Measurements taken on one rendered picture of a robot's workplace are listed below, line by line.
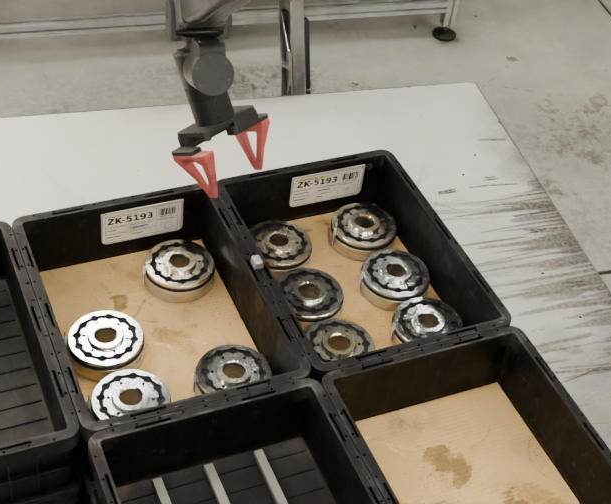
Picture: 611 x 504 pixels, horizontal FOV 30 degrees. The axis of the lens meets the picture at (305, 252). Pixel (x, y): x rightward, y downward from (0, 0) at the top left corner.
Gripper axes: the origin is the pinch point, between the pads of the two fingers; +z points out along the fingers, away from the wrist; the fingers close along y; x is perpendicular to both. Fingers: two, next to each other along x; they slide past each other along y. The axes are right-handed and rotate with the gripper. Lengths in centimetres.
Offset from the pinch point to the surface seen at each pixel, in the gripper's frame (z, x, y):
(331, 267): 19.1, -4.2, 9.2
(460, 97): 18, 18, 80
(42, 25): -6, 172, 93
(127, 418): 14.1, -12.3, -38.3
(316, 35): 26, 138, 170
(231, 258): 9.9, -0.7, -5.9
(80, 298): 9.1, 15.1, -21.9
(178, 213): 4.0, 10.2, -4.0
